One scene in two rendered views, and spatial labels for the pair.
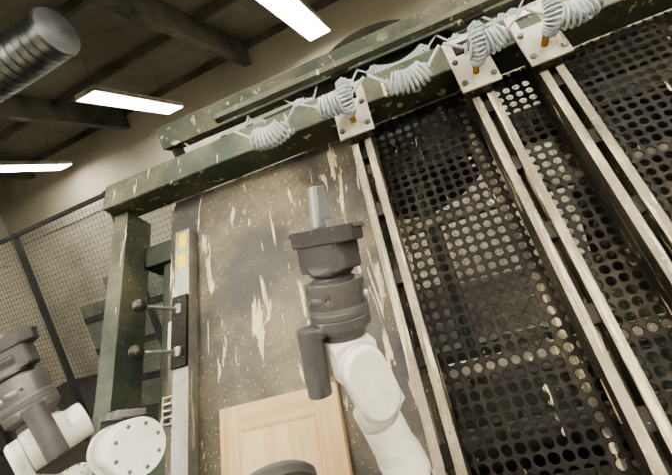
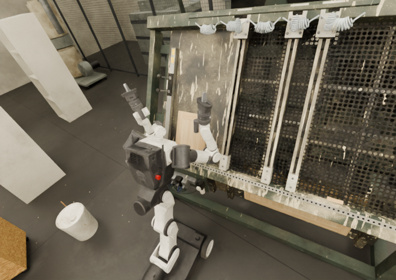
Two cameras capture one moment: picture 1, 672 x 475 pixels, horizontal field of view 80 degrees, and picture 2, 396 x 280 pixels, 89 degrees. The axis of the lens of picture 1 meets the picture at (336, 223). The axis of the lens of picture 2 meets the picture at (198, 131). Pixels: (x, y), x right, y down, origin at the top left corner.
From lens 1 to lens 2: 0.80 m
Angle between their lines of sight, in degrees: 43
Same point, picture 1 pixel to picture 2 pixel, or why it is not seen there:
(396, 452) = (209, 144)
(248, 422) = (185, 117)
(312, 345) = (195, 124)
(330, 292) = (201, 117)
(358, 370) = (203, 132)
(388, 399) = (208, 137)
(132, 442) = (160, 131)
